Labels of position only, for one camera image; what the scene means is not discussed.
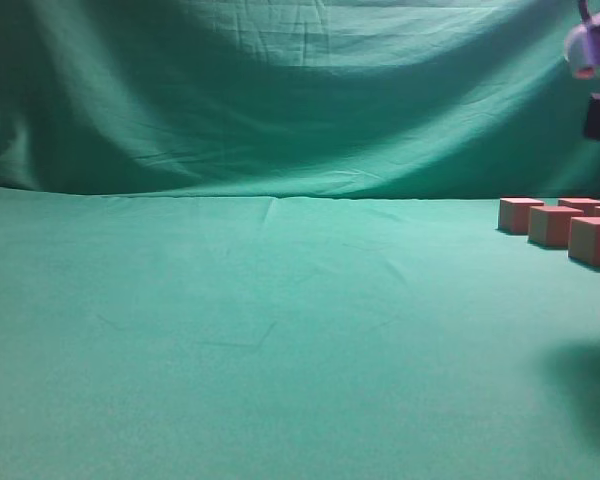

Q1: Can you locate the red cube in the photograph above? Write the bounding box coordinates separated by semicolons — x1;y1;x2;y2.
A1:
568;217;600;267

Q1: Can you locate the red cube far right column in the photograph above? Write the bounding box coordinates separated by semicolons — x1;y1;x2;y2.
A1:
558;197;600;216

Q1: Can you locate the red cube middle left column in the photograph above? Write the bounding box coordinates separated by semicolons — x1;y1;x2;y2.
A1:
528;206;584;249

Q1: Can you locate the red cube far left column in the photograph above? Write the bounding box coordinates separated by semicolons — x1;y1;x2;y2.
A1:
497;197;545;235

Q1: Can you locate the green cloth backdrop and cover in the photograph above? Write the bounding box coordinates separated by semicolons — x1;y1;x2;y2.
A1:
0;1;600;479

